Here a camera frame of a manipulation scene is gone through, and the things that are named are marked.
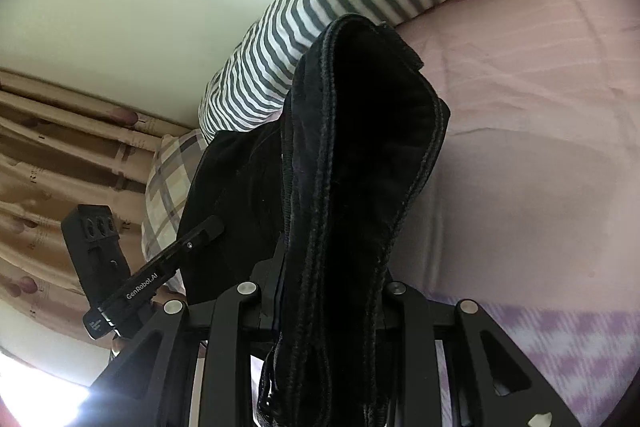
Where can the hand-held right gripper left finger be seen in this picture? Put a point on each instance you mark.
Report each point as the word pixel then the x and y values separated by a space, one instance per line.
pixel 230 332

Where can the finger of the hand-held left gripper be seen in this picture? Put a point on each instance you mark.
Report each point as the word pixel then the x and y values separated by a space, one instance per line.
pixel 200 234

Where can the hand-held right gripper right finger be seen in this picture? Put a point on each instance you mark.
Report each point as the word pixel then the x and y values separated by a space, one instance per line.
pixel 425 332

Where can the black pants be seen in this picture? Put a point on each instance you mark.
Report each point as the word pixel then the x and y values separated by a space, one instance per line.
pixel 350 157

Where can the beige plaid pillow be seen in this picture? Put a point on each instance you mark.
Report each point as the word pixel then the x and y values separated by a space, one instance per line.
pixel 165 187

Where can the beige patterned curtain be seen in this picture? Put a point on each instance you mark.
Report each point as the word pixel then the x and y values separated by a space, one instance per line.
pixel 50 167

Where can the pink checked bed sheet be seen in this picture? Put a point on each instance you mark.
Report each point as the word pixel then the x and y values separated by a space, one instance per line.
pixel 525 157

